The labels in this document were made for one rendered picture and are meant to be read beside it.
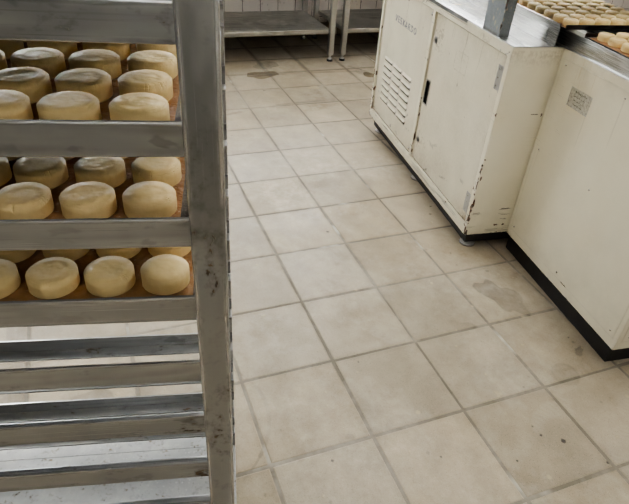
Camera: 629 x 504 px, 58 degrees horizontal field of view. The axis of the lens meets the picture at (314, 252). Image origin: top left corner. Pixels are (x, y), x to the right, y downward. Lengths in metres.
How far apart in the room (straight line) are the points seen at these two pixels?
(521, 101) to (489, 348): 0.87
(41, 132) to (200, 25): 0.16
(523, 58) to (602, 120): 0.34
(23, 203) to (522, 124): 1.91
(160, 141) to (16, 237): 0.16
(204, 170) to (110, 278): 0.20
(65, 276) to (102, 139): 0.19
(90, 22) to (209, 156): 0.12
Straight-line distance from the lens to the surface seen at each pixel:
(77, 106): 0.53
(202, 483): 1.41
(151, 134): 0.48
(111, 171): 0.61
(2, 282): 0.64
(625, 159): 1.96
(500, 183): 2.34
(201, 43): 0.42
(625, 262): 1.98
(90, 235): 0.54
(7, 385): 0.68
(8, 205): 0.58
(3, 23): 0.47
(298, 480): 1.59
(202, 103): 0.43
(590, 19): 2.26
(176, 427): 0.71
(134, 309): 0.58
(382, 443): 1.68
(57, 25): 0.46
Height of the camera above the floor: 1.34
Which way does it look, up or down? 36 degrees down
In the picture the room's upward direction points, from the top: 5 degrees clockwise
